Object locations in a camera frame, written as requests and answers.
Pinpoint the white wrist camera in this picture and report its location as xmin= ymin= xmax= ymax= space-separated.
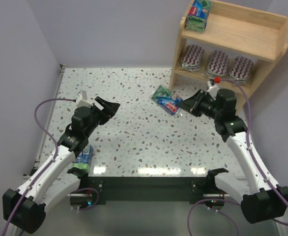
xmin=75 ymin=90 xmax=92 ymax=108
xmin=207 ymin=77 xmax=221 ymax=97

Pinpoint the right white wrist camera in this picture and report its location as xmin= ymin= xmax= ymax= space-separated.
xmin=207 ymin=77 xmax=221 ymax=97

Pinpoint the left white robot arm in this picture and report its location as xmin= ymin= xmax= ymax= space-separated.
xmin=1 ymin=96 xmax=120 ymax=236

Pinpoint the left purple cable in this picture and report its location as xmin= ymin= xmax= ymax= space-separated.
xmin=1 ymin=98 xmax=100 ymax=236

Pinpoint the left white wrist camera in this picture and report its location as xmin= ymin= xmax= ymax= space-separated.
xmin=75 ymin=90 xmax=92 ymax=108

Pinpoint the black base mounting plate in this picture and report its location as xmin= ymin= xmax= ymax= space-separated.
xmin=59 ymin=176 xmax=235 ymax=205

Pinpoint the aluminium frame rail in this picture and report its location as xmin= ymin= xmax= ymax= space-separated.
xmin=23 ymin=64 xmax=67 ymax=178

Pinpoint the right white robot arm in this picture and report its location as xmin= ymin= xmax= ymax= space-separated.
xmin=177 ymin=88 xmax=288 ymax=224

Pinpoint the purple zigzag sponge pack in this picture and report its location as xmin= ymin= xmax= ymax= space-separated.
xmin=181 ymin=45 xmax=204 ymax=72
xmin=206 ymin=50 xmax=230 ymax=79
xmin=229 ymin=56 xmax=254 ymax=84

